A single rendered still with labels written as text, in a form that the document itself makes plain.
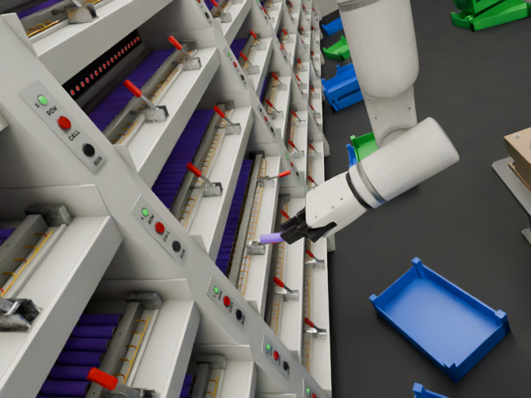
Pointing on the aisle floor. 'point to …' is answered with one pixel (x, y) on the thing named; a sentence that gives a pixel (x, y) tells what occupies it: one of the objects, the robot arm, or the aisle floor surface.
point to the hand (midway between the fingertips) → (292, 230)
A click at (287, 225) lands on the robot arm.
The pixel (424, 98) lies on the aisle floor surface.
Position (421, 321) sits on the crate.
